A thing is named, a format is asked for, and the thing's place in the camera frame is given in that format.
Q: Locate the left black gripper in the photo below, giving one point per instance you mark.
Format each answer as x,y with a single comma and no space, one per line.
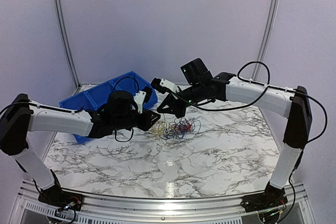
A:
147,123

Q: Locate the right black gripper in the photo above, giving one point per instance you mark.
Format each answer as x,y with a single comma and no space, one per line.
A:
175,107

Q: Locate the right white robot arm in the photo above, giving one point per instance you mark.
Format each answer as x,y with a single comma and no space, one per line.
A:
292,104

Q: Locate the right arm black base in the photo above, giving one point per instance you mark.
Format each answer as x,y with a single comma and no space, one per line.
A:
271,197

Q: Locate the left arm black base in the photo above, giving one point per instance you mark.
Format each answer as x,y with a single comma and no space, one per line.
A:
60,198

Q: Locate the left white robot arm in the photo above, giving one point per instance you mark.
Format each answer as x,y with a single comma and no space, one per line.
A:
23,116

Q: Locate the blue three-compartment plastic bin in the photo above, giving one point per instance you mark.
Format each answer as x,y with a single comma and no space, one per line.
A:
92,95

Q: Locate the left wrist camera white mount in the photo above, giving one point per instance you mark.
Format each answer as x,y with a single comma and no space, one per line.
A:
142,97

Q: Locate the aluminium front rail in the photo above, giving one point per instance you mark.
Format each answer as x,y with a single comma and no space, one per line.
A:
110,209

